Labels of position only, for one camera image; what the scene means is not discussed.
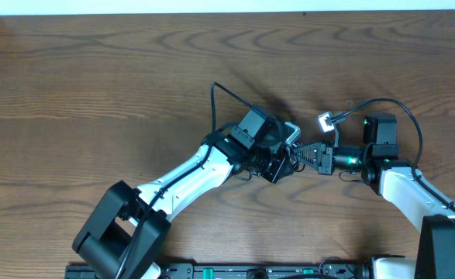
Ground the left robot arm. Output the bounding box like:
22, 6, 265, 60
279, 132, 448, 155
72, 127, 301, 278

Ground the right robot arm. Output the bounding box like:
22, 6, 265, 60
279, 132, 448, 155
292, 142, 455, 278

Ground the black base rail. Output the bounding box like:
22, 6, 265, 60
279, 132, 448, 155
64, 255, 455, 279

